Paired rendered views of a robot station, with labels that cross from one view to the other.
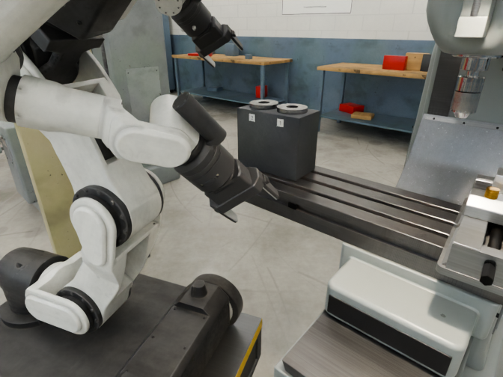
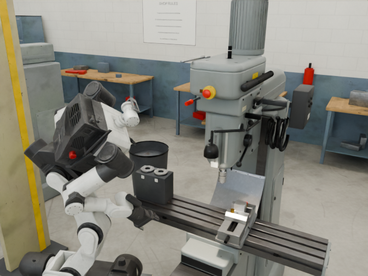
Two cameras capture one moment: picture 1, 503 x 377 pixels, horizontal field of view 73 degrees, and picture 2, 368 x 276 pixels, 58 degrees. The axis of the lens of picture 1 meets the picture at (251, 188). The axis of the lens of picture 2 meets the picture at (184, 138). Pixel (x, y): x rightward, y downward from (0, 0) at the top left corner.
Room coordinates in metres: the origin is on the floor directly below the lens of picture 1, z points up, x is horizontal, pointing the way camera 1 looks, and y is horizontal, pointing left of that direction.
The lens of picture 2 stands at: (-0.92, 0.14, 2.10)
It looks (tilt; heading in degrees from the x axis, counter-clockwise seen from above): 21 degrees down; 348
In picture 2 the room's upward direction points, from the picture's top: 1 degrees clockwise
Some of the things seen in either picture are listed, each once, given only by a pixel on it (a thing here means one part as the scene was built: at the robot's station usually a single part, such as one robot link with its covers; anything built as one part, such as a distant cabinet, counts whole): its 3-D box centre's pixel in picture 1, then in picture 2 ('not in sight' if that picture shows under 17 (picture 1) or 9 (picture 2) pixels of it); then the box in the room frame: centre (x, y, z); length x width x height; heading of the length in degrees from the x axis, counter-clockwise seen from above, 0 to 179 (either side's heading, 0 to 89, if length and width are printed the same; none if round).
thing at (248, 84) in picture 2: not in sight; (258, 80); (0.62, -0.56, 1.79); 0.45 x 0.04 x 0.04; 140
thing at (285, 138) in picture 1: (276, 137); (154, 183); (1.02, -0.08, 1.05); 0.22 x 0.12 x 0.20; 52
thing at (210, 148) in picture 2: not in sight; (211, 149); (0.49, -0.29, 1.49); 0.07 x 0.07 x 0.06
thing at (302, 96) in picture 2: not in sight; (302, 106); (0.70, -0.88, 1.62); 0.20 x 0.09 x 0.21; 140
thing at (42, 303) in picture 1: (82, 290); (67, 269); (0.74, 0.48, 0.68); 0.21 x 0.20 x 0.13; 69
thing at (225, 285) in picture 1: (214, 301); (127, 268); (0.89, 0.13, 0.50); 0.20 x 0.05 x 0.20; 69
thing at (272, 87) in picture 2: not in sight; (255, 86); (1.07, -0.76, 1.66); 0.80 x 0.23 x 0.20; 140
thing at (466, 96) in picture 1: (466, 96); (222, 176); (0.69, -0.43, 1.23); 0.05 x 0.05 x 0.06
